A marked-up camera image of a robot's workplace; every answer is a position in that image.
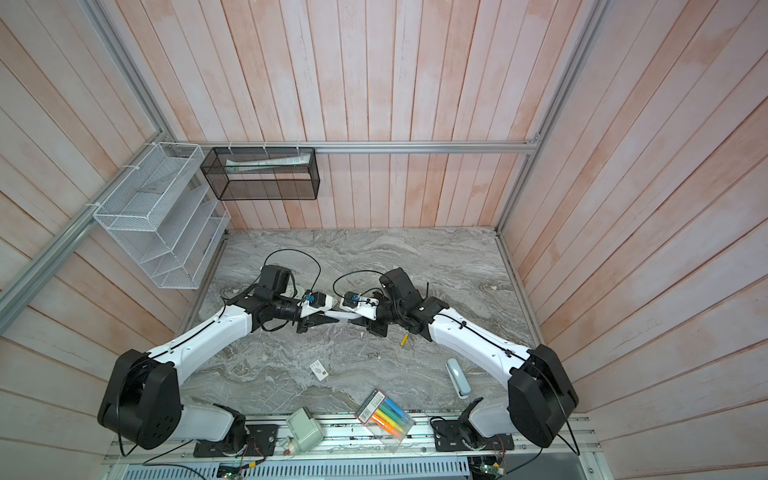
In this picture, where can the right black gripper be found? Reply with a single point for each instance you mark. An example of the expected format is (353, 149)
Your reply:
(380, 329)

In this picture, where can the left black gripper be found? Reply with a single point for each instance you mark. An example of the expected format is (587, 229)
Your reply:
(310, 322)

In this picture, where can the red white remote control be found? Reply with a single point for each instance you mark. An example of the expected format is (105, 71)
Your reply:
(341, 315)

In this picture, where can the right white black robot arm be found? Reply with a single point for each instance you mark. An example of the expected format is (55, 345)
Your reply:
(539, 397)

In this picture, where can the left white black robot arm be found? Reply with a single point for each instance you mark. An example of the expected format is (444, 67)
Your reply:
(142, 402)

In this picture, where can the small white card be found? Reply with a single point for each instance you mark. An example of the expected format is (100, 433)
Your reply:
(319, 370)

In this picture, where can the clear box of markers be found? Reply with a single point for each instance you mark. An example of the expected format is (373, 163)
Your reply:
(384, 419)

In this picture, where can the pale green square device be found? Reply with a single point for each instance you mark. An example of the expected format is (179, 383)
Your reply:
(305, 431)

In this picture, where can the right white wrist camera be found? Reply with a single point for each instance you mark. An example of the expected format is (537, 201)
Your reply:
(363, 306)

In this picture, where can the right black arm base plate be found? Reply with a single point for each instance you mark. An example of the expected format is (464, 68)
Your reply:
(456, 435)

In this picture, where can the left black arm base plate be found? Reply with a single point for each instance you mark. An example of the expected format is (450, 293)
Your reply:
(248, 439)

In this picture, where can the black wire mesh basket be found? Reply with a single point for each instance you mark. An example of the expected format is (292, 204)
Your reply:
(262, 173)

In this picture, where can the white wire mesh shelf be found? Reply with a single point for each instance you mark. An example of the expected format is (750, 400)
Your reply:
(168, 225)

